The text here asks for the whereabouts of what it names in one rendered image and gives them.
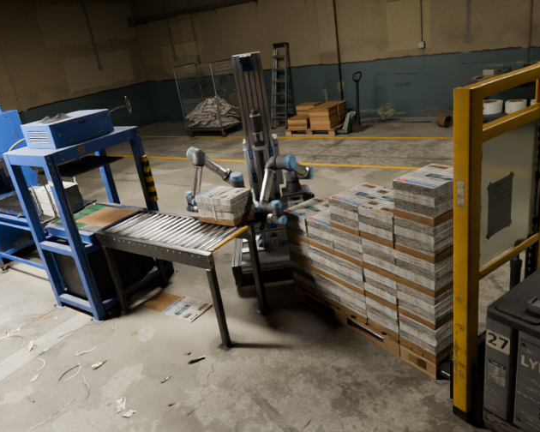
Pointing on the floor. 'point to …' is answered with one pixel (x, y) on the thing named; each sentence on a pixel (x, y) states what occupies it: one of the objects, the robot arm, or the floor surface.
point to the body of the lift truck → (523, 357)
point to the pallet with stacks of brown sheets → (317, 118)
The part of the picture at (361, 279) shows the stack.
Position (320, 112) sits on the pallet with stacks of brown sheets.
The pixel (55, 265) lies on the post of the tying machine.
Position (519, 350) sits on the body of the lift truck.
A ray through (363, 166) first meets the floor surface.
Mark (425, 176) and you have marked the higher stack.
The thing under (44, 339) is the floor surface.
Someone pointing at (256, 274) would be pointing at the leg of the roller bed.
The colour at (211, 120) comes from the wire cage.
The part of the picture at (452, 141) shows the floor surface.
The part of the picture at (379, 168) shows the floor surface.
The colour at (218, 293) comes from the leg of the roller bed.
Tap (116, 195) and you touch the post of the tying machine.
